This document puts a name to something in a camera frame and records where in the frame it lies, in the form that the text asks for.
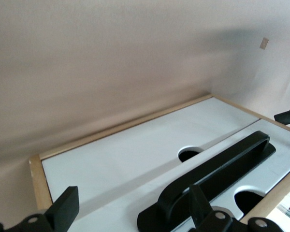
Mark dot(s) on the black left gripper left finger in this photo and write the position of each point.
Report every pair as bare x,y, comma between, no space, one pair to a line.
50,217

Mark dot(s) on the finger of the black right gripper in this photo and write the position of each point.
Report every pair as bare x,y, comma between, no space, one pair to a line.
288,117

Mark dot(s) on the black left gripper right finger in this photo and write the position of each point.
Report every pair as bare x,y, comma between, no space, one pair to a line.
207,217

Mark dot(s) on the white-fronted wooden drawer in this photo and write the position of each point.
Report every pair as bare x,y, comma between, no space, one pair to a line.
145,193

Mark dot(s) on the wooden drawer cabinet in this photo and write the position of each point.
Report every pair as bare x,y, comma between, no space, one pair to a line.
36,174

